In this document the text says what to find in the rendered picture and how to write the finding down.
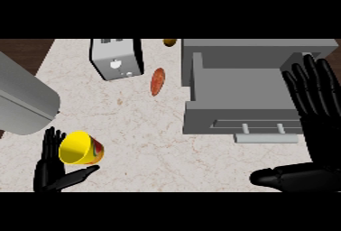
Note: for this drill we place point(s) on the orange sweet potato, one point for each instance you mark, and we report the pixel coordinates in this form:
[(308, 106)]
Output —
[(157, 81)]

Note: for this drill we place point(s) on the brown round fruit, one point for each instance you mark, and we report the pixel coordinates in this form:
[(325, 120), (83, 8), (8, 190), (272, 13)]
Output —
[(170, 42)]

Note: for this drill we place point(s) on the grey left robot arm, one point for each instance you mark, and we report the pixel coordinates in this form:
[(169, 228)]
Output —
[(23, 99)]

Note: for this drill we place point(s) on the grey cabinet body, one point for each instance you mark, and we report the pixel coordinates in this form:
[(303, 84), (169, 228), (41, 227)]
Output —
[(262, 49)]

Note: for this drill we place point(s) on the silver toaster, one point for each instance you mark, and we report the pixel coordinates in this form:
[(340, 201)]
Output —
[(119, 59)]

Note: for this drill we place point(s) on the grey open drawer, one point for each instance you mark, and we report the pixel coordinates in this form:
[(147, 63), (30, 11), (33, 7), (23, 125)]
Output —
[(243, 99)]

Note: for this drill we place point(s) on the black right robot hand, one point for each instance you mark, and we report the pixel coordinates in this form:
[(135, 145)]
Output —
[(321, 132)]

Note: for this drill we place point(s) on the yellow cup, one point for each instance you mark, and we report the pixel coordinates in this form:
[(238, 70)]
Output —
[(82, 148)]

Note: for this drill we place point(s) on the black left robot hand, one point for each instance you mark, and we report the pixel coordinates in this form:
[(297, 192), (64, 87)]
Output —
[(48, 173)]

